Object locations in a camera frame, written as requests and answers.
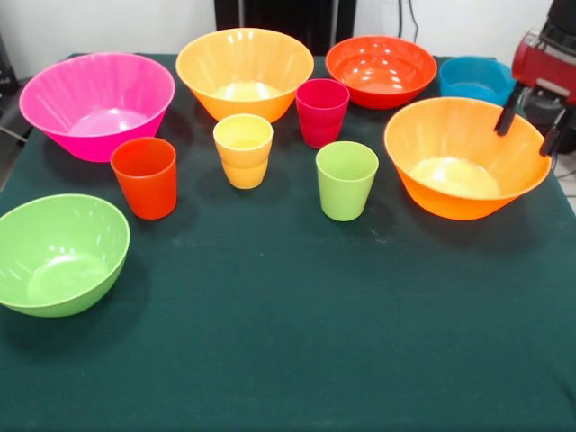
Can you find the green plastic cup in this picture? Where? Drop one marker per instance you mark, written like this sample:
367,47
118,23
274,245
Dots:
346,189

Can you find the dark green tablecloth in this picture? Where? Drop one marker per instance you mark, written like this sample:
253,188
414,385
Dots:
288,337

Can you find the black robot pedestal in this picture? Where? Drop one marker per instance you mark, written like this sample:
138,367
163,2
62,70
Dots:
279,18

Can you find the blue plastic bowl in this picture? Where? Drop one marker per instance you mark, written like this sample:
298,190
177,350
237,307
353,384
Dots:
472,76

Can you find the red plastic bowl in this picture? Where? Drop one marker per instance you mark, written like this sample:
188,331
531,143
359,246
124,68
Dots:
382,67

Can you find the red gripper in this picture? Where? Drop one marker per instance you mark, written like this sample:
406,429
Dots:
535,65

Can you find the green plastic bowl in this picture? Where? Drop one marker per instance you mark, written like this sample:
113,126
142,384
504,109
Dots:
58,243

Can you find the orange plastic bowl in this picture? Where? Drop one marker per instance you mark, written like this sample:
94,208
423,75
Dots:
463,135
243,63

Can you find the pink plastic bowl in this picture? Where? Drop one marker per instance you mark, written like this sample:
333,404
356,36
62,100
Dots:
90,90

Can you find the yellow plastic cup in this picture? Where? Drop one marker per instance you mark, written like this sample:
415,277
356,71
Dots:
243,157

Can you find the red plastic cup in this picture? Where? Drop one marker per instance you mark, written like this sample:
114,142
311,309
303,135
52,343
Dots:
144,189

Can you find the crimson plastic cup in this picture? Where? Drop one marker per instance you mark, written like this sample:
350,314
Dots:
321,121

